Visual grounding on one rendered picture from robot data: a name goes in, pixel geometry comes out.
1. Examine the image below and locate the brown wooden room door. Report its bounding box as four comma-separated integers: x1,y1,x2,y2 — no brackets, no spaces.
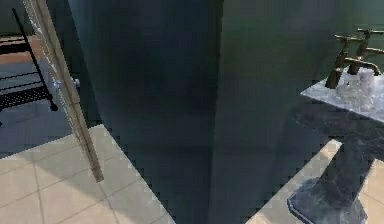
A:
22,0,105,183

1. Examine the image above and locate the brass tap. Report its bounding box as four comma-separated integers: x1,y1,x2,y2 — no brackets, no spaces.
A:
347,28,384,76
324,34,382,90

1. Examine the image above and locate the clear glass tumbler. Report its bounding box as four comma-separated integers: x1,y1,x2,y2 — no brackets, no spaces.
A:
336,67,376,108

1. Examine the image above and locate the grey marble pedestal sink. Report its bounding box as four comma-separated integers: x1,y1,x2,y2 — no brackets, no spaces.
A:
287,71,384,224

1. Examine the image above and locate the black metal wire cart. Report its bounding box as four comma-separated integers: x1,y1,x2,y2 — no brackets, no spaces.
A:
0,7,59,127

